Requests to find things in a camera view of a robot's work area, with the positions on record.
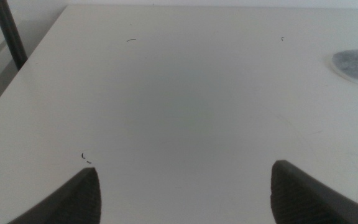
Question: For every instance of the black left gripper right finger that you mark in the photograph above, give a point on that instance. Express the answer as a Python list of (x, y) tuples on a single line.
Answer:
[(300, 202)]

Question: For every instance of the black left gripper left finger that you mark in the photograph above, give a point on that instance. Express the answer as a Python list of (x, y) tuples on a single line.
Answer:
[(76, 202)]

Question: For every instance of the round grey felt cup mat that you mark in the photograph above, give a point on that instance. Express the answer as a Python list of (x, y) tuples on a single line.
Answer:
[(357, 65)]

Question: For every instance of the black metal pole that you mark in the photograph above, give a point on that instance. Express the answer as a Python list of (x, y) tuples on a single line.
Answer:
[(9, 34)]

